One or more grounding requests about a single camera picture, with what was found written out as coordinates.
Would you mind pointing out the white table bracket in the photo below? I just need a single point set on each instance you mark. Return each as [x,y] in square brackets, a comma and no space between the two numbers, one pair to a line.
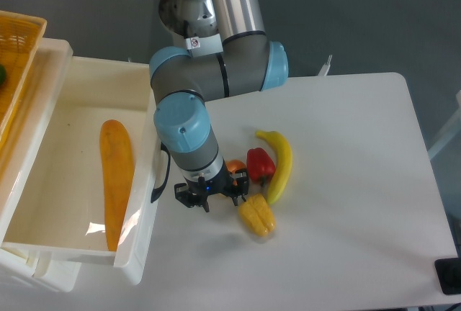
[326,67]

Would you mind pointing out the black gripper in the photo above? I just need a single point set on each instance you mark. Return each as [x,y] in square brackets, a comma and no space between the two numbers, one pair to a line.
[210,181]

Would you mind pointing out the black drawer handle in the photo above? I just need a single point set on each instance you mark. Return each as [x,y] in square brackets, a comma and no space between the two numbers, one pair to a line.
[163,166]

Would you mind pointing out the white frame at right edge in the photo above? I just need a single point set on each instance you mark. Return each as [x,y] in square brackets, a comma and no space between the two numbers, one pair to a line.
[446,133]

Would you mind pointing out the red bell pepper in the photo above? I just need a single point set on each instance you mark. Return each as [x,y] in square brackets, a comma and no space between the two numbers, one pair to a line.
[260,166]

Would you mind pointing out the long orange vegetable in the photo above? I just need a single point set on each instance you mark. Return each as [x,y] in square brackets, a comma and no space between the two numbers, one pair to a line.
[118,170]

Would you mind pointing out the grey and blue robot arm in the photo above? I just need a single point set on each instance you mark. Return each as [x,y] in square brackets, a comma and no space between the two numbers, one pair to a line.
[184,79]

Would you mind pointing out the black device at table edge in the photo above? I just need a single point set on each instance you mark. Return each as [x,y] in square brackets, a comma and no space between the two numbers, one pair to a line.
[448,273]

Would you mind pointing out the white top drawer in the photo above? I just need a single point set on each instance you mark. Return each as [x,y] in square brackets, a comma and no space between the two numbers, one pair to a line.
[61,210]

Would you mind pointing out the yellow banana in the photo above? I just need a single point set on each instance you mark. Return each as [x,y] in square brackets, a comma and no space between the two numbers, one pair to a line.
[282,148]

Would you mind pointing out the yellow bell pepper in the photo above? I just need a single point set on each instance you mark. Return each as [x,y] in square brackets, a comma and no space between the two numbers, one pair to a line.
[257,215]

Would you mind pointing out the yellow plastic basket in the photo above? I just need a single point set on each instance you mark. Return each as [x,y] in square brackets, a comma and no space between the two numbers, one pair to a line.
[20,37]

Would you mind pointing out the orange braided bread roll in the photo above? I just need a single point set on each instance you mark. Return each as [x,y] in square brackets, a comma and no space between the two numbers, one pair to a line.
[236,165]

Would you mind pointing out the green vegetable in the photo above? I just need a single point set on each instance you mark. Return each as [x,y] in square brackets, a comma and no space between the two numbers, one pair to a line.
[3,75]

